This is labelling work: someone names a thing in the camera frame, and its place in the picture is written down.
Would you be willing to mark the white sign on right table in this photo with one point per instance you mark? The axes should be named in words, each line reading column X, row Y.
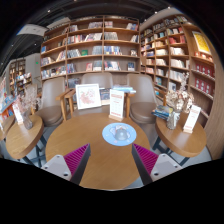
column 191, row 119

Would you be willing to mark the stack of books right table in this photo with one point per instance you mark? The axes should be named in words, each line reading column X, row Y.
column 162, row 111

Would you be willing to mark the middle brown leather armchair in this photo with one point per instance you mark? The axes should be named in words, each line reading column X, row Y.
column 105, row 82

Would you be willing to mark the large wooden bookshelf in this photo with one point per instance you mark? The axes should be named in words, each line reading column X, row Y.
column 168, row 51
column 101, row 43

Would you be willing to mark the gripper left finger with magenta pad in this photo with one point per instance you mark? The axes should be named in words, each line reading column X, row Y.
column 70, row 167

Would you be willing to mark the round wooden table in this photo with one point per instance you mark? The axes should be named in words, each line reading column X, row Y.
column 20, row 141
column 109, row 167
column 184, row 144

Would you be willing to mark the large wooden bookshelf right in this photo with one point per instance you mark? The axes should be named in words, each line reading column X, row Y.
column 168, row 51

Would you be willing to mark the distant bookshelf at left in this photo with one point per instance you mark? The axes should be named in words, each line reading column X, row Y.
column 19, row 79

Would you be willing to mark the round wooden left side table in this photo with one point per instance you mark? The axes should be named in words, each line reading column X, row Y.
column 20, row 141

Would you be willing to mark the yellow framed poster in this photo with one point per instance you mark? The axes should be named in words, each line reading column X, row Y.
column 201, row 42

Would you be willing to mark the round light blue mouse pad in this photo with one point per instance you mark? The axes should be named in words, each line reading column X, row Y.
column 109, row 131

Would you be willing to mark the vase with branches left table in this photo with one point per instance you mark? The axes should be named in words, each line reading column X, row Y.
column 29, row 102

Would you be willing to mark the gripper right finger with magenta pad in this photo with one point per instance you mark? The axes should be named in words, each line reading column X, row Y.
column 152, row 167

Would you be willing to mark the glass vase with dried flowers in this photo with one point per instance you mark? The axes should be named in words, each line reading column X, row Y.
column 180, row 101

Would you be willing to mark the stack of books on chair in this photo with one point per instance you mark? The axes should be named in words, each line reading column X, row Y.
column 124, row 88

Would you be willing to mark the right brown leather armchair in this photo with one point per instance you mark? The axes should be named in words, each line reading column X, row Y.
column 144, row 100

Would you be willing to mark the round wooden centre table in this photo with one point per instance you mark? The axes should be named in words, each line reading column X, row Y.
column 109, row 167

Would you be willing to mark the round wooden right side table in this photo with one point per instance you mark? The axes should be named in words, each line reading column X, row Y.
column 184, row 144

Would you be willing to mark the white sign on left table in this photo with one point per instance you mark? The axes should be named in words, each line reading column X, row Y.
column 17, row 113

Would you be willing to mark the brown leather armchair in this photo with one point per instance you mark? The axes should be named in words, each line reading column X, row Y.
column 105, row 82
column 52, row 109
column 144, row 100

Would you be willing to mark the grey computer mouse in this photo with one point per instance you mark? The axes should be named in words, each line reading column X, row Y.
column 121, row 135

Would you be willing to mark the large wooden bookshelf centre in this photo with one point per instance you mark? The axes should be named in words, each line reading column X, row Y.
column 101, row 43

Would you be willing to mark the left brown leather armchair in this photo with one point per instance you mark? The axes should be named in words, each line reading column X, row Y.
column 52, row 109

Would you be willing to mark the framed floral picture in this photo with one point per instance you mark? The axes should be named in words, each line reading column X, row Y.
column 88, row 96

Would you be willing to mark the white standing sign on centre table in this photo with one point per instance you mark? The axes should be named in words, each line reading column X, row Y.
column 116, row 104

